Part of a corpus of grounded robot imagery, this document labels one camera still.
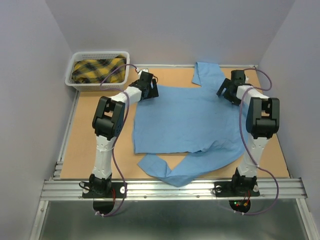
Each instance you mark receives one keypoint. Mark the light blue long sleeve shirt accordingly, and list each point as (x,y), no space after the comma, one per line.
(185,133)

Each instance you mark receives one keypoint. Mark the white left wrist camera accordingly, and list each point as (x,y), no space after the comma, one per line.
(143,70)

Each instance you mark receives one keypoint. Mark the white plastic basket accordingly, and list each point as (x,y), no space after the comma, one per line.
(97,55)

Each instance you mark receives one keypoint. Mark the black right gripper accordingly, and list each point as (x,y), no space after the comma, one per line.
(227,84)

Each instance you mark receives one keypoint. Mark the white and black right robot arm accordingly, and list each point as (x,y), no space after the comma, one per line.
(262,122)

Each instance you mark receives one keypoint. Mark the aluminium mounting rail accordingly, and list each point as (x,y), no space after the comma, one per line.
(156,190)

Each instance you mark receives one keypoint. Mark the yellow plaid shirt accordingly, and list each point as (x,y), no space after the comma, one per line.
(94,71)

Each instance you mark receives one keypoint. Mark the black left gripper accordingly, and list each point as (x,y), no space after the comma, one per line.
(153,92)

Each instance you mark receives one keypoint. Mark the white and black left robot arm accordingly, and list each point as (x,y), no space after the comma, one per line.
(108,122)

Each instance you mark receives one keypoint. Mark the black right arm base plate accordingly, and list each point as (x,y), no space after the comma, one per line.
(239,195)

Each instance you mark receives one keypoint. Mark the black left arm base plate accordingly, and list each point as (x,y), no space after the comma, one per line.
(107,196)

